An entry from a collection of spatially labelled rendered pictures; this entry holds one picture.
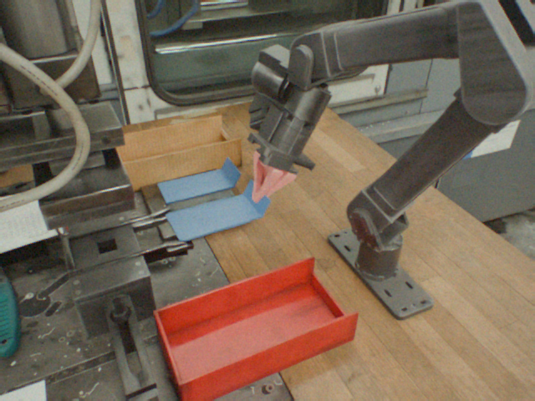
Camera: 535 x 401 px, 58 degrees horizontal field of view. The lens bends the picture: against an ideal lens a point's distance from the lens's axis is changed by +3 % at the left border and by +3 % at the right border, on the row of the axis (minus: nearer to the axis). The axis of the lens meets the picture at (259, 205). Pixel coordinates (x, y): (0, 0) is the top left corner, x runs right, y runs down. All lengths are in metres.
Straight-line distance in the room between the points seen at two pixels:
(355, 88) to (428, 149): 0.90
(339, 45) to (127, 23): 0.67
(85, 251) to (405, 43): 0.51
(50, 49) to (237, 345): 0.43
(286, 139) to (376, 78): 0.85
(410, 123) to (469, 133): 1.13
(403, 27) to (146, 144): 0.64
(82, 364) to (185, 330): 0.14
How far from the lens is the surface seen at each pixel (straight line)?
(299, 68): 0.66
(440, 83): 1.73
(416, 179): 0.64
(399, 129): 1.68
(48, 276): 0.84
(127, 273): 0.68
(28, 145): 0.60
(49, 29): 0.56
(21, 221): 0.89
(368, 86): 1.52
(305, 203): 0.92
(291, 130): 0.71
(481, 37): 0.53
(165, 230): 0.84
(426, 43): 0.58
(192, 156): 0.97
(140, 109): 1.27
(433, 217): 0.94
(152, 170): 0.96
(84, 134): 0.54
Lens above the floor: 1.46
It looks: 38 degrees down
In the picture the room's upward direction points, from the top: straight up
